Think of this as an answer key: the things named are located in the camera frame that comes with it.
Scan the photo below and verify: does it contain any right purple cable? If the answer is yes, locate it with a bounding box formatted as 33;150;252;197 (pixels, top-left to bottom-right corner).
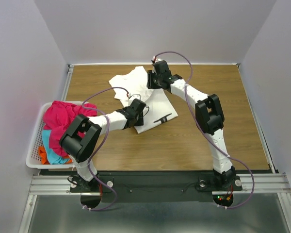
152;50;255;209

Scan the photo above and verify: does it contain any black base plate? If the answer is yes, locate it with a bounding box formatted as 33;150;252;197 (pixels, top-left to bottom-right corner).
68;171;243;203

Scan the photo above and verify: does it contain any pink t shirt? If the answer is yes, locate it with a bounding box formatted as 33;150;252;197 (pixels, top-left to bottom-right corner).
42;100;97;157

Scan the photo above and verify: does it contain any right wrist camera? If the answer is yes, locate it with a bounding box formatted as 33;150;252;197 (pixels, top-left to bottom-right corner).
151;56;162;65

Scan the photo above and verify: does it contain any purple cable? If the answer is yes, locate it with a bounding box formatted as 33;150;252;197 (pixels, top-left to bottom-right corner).
152;50;255;209
81;86;134;211

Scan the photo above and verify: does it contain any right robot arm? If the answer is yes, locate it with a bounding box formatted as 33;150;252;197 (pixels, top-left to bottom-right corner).
147;58;236;189

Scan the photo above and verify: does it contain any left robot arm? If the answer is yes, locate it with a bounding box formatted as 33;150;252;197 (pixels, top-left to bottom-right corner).
59;99;146;191

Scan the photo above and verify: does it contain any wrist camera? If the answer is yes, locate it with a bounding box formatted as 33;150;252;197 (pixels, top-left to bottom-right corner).
128;94;141;101
151;56;162;65

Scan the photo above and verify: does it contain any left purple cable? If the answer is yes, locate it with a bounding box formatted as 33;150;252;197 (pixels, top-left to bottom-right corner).
81;86;134;211

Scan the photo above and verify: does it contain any white t shirt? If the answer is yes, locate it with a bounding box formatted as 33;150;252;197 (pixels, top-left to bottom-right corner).
109;66;178;134

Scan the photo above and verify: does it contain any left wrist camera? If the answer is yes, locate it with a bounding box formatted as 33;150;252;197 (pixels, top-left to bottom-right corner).
128;94;141;101

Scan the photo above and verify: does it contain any white plastic laundry basket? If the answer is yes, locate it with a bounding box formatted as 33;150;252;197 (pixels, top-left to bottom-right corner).
26;101;87;169

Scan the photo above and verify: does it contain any cyan t shirt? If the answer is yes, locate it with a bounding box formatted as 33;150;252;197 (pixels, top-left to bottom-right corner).
42;130;72;165

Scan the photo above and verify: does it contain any orange t shirt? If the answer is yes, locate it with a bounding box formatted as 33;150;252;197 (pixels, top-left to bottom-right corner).
38;146;72;165

